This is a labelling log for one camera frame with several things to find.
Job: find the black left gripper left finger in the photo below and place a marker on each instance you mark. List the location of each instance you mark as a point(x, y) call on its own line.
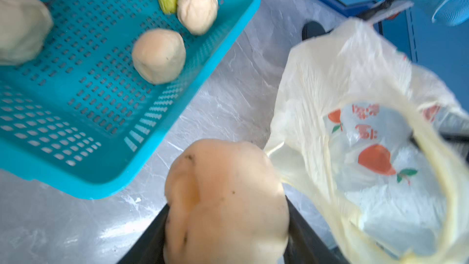
point(149, 247)

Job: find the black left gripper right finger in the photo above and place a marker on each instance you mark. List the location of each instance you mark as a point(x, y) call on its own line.
point(304, 245)

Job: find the yellow printed plastic bag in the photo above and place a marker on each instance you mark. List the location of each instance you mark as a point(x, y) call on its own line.
point(358, 128)

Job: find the tan pear round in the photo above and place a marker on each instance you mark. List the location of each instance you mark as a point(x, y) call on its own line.
point(159, 55)

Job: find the tan pear edge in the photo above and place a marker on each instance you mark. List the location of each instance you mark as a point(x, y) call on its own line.
point(25, 24)

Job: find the teal plastic basket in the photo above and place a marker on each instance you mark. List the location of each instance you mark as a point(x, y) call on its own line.
point(79, 117)

